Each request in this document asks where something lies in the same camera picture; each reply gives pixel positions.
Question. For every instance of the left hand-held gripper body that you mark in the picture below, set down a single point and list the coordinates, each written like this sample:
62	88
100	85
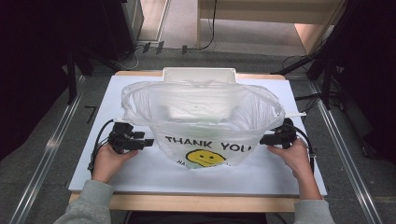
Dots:
123	138

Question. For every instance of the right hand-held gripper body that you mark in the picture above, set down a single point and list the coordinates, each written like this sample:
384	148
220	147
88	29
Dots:
286	137

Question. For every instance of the white smiley plastic bag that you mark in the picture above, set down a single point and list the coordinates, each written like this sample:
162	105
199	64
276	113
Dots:
199	102

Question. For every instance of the person's right hand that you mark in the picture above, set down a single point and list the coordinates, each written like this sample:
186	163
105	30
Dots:
297	158

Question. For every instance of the person's left hand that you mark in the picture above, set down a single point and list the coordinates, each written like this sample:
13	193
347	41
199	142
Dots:
107	163

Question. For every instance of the black tripod stand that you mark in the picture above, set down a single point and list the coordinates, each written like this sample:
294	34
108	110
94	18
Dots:
325	77

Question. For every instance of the wooden table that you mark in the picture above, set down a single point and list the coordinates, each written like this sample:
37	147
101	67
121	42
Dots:
199	203

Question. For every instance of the black metal stand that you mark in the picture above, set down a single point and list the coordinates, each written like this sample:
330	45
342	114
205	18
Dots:
71	77

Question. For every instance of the white plastic container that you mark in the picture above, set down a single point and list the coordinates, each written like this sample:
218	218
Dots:
199	74

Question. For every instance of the black plug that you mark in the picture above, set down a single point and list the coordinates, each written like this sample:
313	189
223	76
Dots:
160	47
146	47
184	49

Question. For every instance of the person's dark lap clothing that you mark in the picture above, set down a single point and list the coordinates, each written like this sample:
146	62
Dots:
199	218

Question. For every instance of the black curtain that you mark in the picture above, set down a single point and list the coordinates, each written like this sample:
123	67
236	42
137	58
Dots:
370	62
37	62

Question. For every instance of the grey cabinet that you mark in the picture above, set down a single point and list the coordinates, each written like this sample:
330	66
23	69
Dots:
134	18

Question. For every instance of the light wooden bench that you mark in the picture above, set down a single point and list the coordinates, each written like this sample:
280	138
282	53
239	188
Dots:
267	12

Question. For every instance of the aluminium floor rail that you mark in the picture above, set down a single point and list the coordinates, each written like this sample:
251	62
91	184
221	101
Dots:
345	149
46	149

